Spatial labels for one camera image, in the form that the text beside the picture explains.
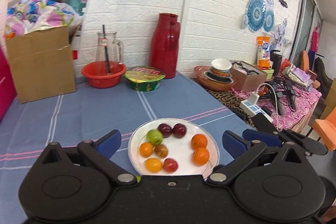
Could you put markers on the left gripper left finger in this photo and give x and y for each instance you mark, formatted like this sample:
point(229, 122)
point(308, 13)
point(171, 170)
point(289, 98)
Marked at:
point(97, 154)

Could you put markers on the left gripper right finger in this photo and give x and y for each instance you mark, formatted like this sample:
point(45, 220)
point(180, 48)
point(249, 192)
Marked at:
point(244, 153)

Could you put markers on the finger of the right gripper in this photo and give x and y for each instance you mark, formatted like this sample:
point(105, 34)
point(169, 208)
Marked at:
point(268, 139)

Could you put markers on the large orange front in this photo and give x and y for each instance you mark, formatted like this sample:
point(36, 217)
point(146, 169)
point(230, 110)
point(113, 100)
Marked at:
point(200, 156)

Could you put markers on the large orange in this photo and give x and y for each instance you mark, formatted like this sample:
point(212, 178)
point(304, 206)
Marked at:
point(200, 156)
point(199, 141)

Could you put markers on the small orange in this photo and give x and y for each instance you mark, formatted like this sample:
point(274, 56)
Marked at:
point(146, 149)

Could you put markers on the small yellow-orange citrus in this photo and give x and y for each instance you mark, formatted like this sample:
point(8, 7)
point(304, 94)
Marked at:
point(153, 165)

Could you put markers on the small green apple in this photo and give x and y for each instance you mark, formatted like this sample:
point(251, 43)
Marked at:
point(155, 137)

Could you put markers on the red-yellow small fruit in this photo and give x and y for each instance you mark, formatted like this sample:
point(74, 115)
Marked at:
point(161, 151)

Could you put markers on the dark red plum front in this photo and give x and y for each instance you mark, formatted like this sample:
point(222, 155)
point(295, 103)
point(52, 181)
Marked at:
point(179, 130)

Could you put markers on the dark red plum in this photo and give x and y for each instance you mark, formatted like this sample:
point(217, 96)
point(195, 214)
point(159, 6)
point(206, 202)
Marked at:
point(165, 130)
point(179, 130)

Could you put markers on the red tomato-like fruit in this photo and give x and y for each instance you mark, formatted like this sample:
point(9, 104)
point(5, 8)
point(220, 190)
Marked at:
point(170, 165)

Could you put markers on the white power strip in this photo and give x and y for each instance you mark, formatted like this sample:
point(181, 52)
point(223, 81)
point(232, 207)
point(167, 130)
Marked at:
point(252, 110)

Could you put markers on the pink floral side tablecloth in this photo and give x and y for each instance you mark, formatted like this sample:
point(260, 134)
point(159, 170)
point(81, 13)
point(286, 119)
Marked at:
point(295, 119)

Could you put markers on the white porcelain plate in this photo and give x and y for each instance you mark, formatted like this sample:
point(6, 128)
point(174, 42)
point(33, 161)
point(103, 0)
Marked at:
point(179, 149)

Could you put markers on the brown cardboard box right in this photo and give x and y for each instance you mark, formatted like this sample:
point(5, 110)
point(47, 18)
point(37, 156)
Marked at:
point(247, 77)

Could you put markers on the orange-brown bowl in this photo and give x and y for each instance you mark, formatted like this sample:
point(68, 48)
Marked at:
point(209, 81)

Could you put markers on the blue striped tablecloth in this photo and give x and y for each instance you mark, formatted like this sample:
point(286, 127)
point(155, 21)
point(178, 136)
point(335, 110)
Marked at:
point(90, 113)

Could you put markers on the red plastic basket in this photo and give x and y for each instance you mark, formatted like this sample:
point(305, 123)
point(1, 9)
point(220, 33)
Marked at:
point(98, 76)

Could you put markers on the green instant noodle bowl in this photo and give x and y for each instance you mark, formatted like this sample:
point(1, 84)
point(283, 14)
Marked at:
point(144, 79)

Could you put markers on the orange snack package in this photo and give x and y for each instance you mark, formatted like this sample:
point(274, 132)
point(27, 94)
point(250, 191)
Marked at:
point(263, 52)

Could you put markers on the black stick in pitcher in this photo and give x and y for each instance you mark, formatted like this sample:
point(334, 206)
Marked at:
point(106, 51)

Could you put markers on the glass pitcher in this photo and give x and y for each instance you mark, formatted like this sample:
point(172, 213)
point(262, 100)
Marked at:
point(109, 52)

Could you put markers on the pink tote bag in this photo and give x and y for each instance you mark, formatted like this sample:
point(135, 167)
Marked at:
point(7, 88)

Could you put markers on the red thermos jug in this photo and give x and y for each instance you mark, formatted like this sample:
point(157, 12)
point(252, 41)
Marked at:
point(165, 44)

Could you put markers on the blue paper fan decoration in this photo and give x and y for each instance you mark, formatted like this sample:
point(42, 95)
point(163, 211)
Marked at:
point(259, 15)

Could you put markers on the floral cloth in box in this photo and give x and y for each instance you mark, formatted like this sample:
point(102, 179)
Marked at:
point(38, 15)

